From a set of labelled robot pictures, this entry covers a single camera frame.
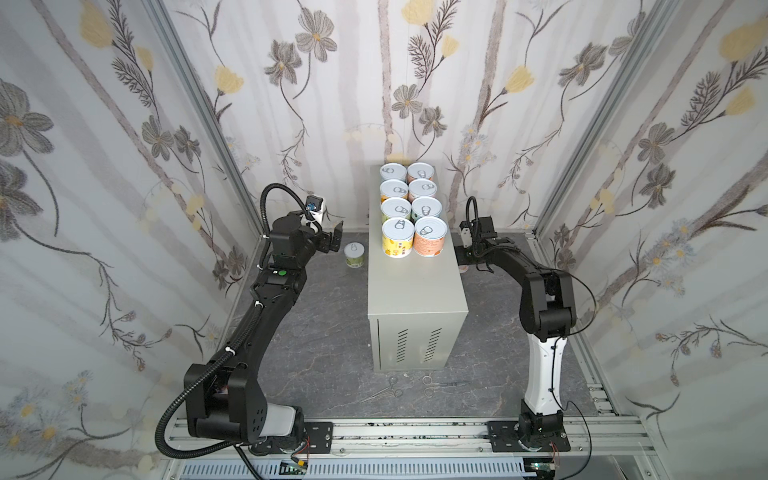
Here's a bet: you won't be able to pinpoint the brown labelled can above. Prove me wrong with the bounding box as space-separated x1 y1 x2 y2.
413 217 449 257

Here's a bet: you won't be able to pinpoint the pale teal can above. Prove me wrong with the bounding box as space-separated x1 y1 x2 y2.
411 196 443 222

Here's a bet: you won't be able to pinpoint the pink labelled can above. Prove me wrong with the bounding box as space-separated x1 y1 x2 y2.
408 178 437 202

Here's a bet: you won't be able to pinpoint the green labelled can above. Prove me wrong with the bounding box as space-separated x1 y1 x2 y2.
380 197 412 222

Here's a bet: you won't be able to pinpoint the yellow labelled can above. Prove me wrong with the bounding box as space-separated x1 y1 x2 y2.
379 179 409 202

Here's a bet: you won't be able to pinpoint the orange labelled can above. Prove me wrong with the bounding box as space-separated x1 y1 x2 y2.
407 162 435 183

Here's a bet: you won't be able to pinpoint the teal labelled can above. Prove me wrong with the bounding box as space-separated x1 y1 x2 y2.
379 162 407 182

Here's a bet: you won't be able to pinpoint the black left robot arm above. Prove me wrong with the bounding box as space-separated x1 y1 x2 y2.
154 183 343 460

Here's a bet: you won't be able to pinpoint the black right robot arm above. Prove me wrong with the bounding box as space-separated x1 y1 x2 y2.
455 196 577 452

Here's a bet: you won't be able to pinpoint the grey metal cabinet box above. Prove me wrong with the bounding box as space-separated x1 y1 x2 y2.
367 165 468 372

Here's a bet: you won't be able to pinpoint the left steel scissors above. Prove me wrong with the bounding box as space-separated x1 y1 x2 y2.
363 377 404 402

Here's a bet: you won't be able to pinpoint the steel scissors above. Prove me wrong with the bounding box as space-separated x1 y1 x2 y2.
363 377 404 402
421 375 469 390

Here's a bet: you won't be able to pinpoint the right steel scissors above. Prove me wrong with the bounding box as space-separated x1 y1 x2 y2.
421 375 469 390

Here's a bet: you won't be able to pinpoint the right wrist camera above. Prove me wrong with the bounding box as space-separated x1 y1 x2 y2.
460 221 474 249

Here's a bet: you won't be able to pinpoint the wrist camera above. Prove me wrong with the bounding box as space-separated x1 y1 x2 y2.
305 194 326 232
460 221 474 249

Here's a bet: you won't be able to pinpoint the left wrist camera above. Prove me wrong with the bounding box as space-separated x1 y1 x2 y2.
305 194 326 232

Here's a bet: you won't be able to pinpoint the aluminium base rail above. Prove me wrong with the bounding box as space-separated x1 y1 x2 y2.
164 416 668 479

